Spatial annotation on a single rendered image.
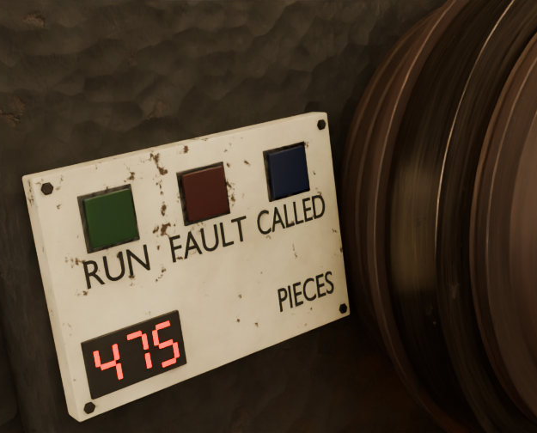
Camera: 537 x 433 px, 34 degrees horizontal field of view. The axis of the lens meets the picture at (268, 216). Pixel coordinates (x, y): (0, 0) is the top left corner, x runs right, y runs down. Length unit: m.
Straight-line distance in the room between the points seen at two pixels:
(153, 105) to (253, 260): 0.15
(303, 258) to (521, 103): 0.21
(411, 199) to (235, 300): 0.16
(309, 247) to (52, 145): 0.23
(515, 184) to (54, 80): 0.34
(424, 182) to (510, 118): 0.08
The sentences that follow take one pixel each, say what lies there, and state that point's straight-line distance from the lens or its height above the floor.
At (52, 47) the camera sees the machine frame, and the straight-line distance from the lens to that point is 0.64.
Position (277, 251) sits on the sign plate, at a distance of 0.72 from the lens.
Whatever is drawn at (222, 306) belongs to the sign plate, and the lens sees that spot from 0.69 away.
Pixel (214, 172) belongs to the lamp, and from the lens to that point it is 0.67.
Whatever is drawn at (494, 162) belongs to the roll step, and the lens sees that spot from 0.66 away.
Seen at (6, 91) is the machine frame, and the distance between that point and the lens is 0.62.
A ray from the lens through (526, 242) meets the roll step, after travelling 0.68.
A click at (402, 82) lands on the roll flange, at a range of 0.70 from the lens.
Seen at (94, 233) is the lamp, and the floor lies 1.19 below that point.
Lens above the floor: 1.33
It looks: 13 degrees down
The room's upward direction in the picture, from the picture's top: 8 degrees counter-clockwise
